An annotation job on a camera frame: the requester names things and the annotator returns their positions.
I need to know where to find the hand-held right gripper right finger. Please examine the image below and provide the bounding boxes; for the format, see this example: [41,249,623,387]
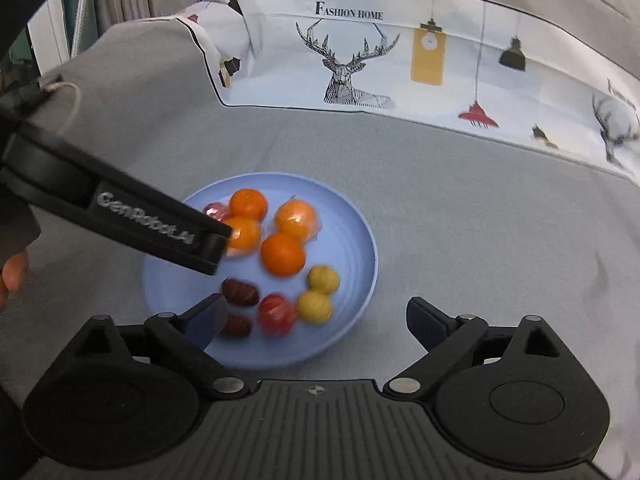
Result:
[381,297,564,402]

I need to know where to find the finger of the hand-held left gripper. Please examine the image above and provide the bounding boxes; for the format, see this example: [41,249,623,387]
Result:
[187,211,234,277]

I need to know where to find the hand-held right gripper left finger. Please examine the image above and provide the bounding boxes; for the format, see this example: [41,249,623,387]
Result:
[74,293,249,402]

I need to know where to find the red jujube date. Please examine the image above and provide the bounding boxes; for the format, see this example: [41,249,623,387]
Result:
[221,278,261,307]
[217,313,253,340]

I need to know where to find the small orange tangerine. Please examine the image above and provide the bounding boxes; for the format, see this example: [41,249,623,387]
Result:
[260,232,307,277]
[222,216,263,256]
[229,188,269,222]

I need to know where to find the small red fruit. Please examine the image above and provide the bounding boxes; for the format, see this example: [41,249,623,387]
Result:
[202,201,232,222]

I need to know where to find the large red fruit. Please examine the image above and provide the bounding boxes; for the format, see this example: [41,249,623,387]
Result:
[256,293,298,337]

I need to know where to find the blue round plate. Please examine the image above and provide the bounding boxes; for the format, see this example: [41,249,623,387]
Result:
[142,172,379,367]

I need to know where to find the person's left hand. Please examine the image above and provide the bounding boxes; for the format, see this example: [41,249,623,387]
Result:
[0,250,30,311]

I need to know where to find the plastic-wrapped orange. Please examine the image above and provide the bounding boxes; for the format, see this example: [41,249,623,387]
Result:
[273,197,321,242]

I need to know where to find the small yellow fruit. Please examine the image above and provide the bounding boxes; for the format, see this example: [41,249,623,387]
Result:
[296,290,334,324]
[306,265,341,295]

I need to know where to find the grey bed sheet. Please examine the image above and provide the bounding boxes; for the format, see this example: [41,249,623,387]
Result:
[0,20,640,461]

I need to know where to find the deer printed blanket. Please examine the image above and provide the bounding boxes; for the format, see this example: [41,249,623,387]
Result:
[175,0,640,182]

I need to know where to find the white cord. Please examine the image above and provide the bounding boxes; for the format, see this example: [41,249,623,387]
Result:
[42,80,82,128]

